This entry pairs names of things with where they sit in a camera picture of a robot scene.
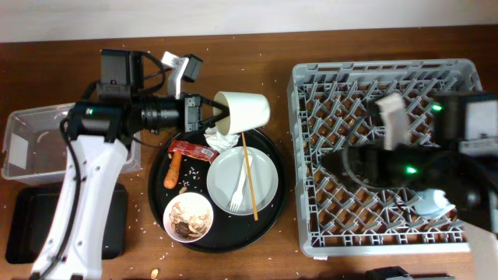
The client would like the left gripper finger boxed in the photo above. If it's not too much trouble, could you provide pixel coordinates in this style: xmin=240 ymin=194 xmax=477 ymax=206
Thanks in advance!
xmin=198 ymin=111 xmax=230 ymax=129
xmin=201 ymin=96 xmax=230 ymax=113

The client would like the white tissue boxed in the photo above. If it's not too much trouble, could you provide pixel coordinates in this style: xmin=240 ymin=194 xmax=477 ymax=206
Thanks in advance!
xmin=204 ymin=127 xmax=240 ymax=153

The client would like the cream paper cup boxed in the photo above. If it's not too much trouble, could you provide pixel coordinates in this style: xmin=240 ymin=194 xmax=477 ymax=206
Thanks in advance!
xmin=214 ymin=91 xmax=271 ymax=135

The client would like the red snack wrapper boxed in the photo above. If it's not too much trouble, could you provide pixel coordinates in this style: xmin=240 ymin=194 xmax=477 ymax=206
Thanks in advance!
xmin=168 ymin=140 xmax=219 ymax=163

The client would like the grey round plate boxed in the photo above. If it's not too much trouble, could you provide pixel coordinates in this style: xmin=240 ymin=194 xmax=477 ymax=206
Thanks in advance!
xmin=206 ymin=146 xmax=279 ymax=216

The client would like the wooden chopstick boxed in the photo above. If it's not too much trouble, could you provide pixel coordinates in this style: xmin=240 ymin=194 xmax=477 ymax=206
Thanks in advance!
xmin=241 ymin=132 xmax=259 ymax=222

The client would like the orange carrot piece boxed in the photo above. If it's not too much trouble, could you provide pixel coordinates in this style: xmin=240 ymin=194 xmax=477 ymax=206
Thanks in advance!
xmin=163 ymin=152 xmax=182 ymax=189

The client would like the white plastic fork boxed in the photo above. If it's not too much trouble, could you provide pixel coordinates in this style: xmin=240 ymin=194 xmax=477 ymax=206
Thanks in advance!
xmin=230 ymin=159 xmax=247 ymax=212

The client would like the pink bowl with food scraps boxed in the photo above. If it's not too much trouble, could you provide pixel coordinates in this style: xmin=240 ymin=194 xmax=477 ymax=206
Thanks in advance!
xmin=163 ymin=192 xmax=214 ymax=243

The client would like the light blue plastic cup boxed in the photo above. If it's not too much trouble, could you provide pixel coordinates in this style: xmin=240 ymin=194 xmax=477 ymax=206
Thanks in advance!
xmin=414 ymin=189 xmax=455 ymax=219

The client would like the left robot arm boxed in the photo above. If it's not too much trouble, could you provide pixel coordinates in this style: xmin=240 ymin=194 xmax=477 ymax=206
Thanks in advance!
xmin=30 ymin=49 xmax=230 ymax=279

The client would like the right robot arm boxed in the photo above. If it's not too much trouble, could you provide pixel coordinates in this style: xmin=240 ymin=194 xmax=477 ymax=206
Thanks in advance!
xmin=321 ymin=91 xmax=497 ymax=279

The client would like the grey plastic dishwasher rack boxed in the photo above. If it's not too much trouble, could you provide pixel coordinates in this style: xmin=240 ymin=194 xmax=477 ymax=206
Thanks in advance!
xmin=287 ymin=58 xmax=482 ymax=259

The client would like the clear plastic waste bin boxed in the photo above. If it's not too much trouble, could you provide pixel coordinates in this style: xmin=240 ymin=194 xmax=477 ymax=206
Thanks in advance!
xmin=1 ymin=102 xmax=142 ymax=186

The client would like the black rectangular waste tray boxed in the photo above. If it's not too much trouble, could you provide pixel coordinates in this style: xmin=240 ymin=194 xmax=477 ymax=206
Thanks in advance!
xmin=5 ymin=183 xmax=128 ymax=264

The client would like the round black serving tray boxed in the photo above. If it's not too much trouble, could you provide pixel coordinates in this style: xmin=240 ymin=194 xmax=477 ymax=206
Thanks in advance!
xmin=148 ymin=130 xmax=289 ymax=253

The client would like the peanut on table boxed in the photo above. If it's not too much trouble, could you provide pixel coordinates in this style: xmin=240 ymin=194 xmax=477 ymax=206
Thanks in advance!
xmin=150 ymin=269 xmax=159 ymax=279

